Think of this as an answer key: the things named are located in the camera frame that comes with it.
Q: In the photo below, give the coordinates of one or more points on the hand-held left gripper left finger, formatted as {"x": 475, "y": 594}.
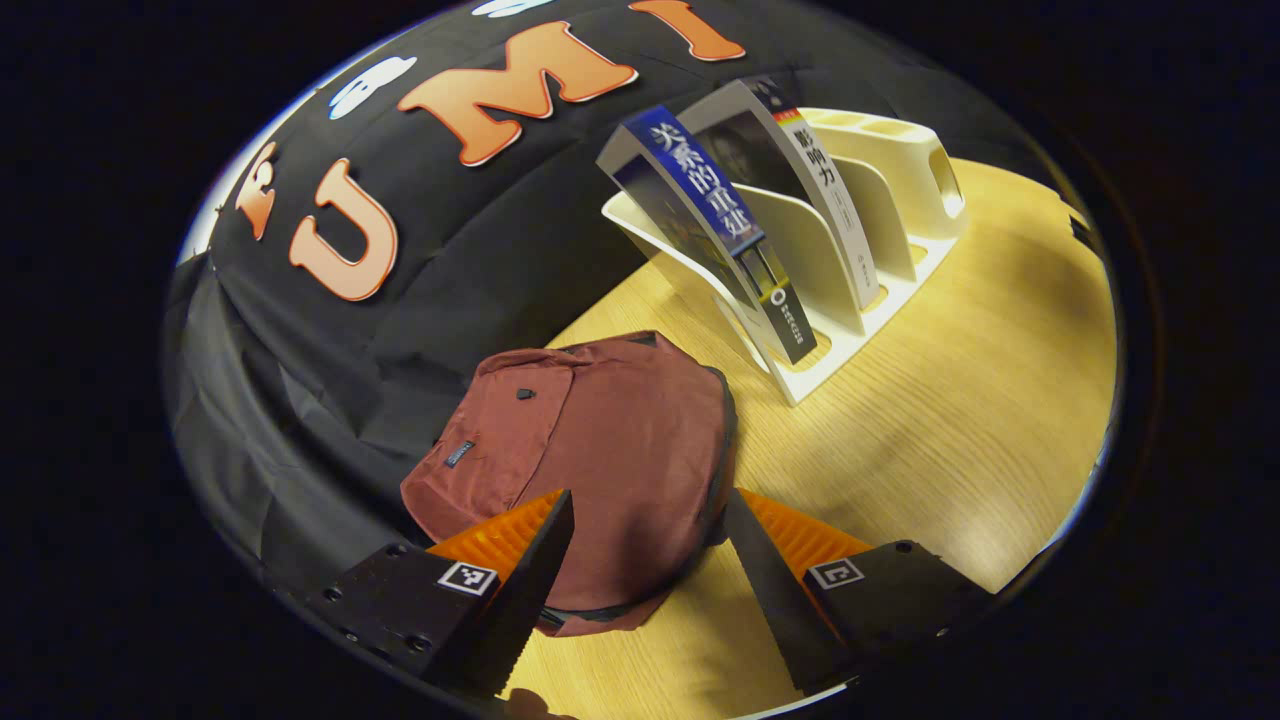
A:
{"x": 525, "y": 600}

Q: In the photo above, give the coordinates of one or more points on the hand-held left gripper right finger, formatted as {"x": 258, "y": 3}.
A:
{"x": 770, "y": 600}

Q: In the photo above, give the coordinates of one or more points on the maroon schoolbag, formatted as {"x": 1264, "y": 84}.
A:
{"x": 620, "y": 440}

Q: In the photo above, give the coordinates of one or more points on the blue spine book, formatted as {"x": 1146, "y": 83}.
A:
{"x": 710, "y": 200}

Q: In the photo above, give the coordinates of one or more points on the grey portrait cover book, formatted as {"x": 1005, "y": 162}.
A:
{"x": 830, "y": 190}

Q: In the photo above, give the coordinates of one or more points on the white bookshelf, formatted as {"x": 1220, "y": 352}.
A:
{"x": 900, "y": 170}

